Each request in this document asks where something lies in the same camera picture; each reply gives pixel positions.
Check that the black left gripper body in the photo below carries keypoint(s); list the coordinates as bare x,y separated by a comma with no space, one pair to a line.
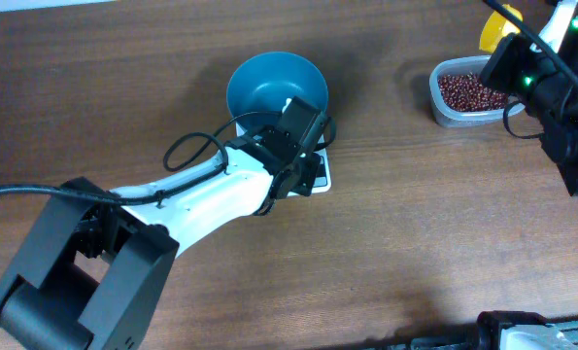
310,176

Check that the yellow plastic measuring scoop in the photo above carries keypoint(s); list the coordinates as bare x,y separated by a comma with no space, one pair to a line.
495,29

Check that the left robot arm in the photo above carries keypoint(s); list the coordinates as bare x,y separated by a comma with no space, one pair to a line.
90,272

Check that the white digital kitchen scale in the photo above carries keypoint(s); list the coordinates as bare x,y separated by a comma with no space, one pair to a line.
322,181

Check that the teal plastic bowl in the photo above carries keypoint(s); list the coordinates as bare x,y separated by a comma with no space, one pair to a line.
264,83

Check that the red beans in container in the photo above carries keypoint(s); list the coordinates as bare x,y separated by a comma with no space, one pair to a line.
465,93

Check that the clear plastic container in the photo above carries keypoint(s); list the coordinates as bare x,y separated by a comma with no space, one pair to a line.
448,117

